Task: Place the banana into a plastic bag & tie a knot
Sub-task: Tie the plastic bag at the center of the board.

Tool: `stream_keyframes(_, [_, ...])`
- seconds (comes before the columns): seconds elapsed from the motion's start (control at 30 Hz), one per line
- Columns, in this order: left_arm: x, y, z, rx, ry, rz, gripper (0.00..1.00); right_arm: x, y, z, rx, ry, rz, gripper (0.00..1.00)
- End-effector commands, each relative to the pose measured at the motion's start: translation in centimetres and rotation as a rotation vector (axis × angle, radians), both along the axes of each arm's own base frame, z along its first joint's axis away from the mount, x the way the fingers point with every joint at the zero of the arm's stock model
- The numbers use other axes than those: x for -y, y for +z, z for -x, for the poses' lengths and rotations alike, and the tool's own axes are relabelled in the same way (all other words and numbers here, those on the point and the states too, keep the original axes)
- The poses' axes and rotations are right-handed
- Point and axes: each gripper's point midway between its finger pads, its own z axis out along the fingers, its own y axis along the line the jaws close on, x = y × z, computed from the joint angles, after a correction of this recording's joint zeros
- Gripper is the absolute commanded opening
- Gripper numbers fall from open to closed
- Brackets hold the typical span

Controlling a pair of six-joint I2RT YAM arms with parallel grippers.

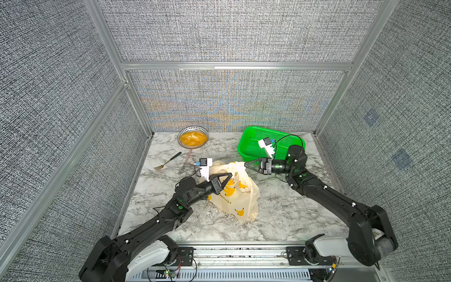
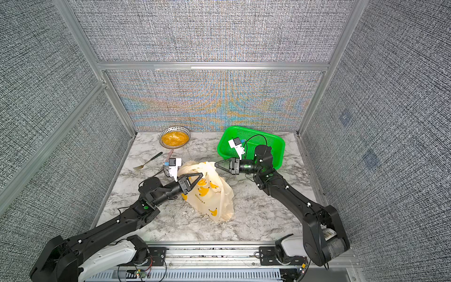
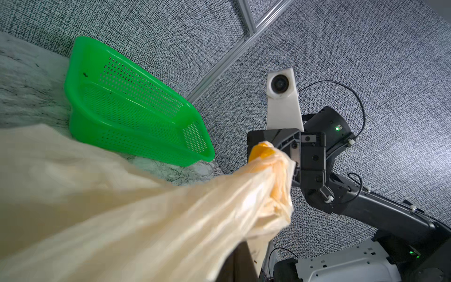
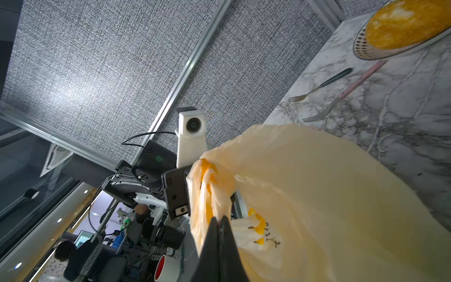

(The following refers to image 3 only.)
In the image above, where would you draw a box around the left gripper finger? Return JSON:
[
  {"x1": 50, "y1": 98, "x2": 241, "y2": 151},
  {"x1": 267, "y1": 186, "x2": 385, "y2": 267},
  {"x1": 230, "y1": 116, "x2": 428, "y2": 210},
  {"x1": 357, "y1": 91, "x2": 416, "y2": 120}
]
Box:
[{"x1": 216, "y1": 242, "x2": 258, "y2": 282}]

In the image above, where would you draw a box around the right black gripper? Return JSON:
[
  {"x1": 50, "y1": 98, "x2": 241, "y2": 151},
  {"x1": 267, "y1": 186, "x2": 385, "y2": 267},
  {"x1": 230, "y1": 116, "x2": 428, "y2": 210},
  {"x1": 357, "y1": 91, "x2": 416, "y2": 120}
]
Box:
[{"x1": 247, "y1": 129, "x2": 326, "y2": 189}]

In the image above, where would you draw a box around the banana print plastic bag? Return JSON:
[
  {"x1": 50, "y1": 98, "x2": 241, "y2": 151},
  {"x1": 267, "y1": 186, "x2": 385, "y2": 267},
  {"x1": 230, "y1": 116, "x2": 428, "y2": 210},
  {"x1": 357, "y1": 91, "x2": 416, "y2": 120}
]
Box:
[{"x1": 1, "y1": 125, "x2": 295, "y2": 282}]

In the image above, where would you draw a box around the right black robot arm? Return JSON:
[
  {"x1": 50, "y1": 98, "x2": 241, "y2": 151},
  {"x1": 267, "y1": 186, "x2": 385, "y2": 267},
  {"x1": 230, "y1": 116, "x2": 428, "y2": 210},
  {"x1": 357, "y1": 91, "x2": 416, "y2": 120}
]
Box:
[{"x1": 247, "y1": 106, "x2": 451, "y2": 282}]

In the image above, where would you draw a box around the green plastic basket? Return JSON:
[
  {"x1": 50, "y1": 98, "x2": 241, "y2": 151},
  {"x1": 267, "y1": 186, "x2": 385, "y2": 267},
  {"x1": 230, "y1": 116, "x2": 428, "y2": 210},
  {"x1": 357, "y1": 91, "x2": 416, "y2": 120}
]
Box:
[{"x1": 65, "y1": 36, "x2": 215, "y2": 167}]

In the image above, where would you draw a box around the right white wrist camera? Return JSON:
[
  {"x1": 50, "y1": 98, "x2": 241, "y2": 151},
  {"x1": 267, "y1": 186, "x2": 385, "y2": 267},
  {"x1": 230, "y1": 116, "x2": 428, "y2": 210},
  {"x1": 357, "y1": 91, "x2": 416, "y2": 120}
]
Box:
[{"x1": 266, "y1": 68, "x2": 304, "y2": 132}]

